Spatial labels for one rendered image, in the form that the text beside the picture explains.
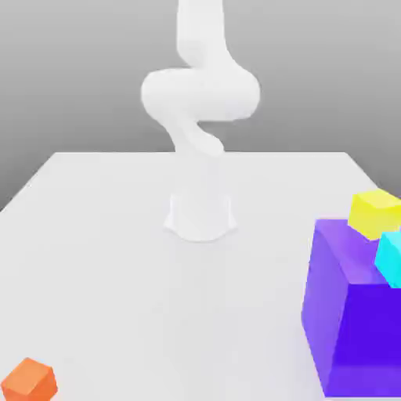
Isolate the small yellow cube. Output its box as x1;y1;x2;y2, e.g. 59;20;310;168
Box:
347;188;401;241

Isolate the small cyan cube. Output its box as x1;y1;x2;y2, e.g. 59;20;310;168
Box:
374;230;401;289

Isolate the small orange cube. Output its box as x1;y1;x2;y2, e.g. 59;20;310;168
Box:
0;357;59;401

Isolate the large purple box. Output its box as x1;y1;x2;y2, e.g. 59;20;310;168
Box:
301;218;401;399

